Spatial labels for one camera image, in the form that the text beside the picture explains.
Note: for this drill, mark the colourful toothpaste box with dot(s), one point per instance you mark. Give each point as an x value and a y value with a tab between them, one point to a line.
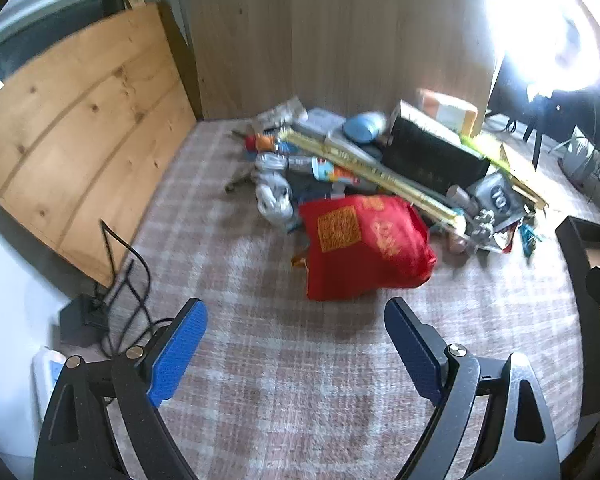
335	174

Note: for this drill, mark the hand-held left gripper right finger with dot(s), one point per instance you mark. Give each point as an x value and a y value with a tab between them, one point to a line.
412	350

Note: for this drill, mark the grey-white small box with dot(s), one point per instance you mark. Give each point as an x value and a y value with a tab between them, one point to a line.
320	121

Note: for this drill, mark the white plastic bag bundle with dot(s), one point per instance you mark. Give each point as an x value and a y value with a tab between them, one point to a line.
272	195

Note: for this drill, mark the black storage box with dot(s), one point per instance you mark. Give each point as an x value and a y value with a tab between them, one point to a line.
570	260

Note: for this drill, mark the black tripod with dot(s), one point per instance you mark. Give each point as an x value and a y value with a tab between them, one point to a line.
538	130

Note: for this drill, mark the long yellow box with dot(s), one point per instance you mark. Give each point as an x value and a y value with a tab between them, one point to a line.
380	177

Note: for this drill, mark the orange toy figure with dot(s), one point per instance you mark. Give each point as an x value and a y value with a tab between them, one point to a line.
260	142

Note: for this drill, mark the white gift box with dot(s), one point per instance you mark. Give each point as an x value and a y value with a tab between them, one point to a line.
430	160

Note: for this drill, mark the light blue oval case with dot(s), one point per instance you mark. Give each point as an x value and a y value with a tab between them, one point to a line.
365	127

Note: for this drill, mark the teal clothes peg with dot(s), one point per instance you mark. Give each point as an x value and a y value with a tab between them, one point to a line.
527	240

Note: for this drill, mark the black power adapter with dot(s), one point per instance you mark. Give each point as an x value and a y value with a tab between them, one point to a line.
80	317

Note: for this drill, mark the white device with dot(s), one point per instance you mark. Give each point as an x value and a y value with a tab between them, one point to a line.
47	375

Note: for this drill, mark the pine wooden board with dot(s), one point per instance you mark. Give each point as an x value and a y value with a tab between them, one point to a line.
80	135

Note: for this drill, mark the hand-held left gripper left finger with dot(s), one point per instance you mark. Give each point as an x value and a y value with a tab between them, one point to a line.
175	350

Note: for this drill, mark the potted plant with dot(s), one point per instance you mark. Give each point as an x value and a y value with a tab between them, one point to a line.
580	160

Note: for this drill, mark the dark metal tool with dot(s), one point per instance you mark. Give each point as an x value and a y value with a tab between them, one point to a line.
237	182

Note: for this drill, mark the red cloth bag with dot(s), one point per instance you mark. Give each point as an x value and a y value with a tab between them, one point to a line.
365	250

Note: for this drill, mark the clear plastic bag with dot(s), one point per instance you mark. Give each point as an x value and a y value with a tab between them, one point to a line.
285	112

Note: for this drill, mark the silver foil packet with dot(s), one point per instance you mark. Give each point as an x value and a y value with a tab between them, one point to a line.
500	195

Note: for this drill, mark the orange tissue pack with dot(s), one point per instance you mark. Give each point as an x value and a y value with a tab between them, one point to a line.
450	110

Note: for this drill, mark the silver metal clip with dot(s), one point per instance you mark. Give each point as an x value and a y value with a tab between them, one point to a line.
480	227

